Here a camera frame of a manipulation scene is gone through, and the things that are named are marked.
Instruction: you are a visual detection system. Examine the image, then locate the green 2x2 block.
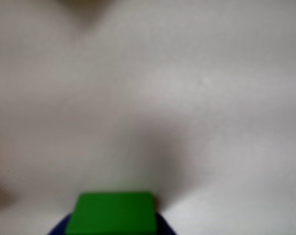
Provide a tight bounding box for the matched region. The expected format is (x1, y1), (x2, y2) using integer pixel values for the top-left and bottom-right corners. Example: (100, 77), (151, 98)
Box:
(65, 191), (157, 235)

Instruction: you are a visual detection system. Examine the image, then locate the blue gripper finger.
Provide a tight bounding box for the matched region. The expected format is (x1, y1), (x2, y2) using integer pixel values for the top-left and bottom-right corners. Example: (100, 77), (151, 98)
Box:
(47, 212), (74, 235)
(154, 211), (178, 235)

